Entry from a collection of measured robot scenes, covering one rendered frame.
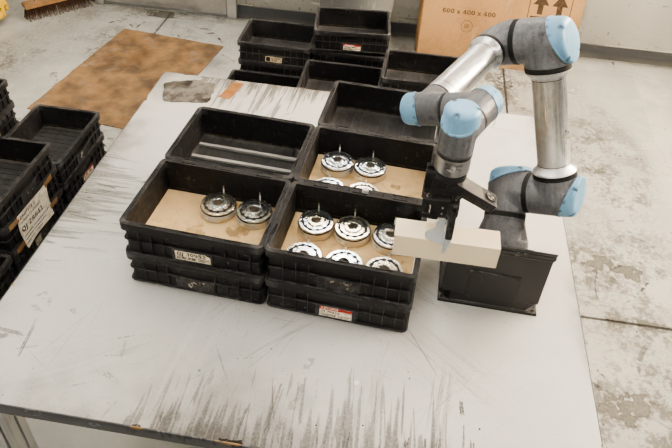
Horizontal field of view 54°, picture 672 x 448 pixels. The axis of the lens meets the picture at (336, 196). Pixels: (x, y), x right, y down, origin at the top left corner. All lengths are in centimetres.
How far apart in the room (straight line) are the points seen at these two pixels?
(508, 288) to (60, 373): 119
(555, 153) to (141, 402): 121
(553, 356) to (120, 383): 112
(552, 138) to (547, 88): 13
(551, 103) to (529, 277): 47
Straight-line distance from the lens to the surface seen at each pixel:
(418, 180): 212
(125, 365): 181
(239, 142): 225
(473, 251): 153
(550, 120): 178
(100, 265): 206
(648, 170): 401
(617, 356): 294
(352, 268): 167
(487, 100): 142
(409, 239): 152
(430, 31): 458
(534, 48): 173
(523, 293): 191
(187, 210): 199
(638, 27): 503
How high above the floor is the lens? 213
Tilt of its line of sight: 40 degrees down
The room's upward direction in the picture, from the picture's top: 4 degrees clockwise
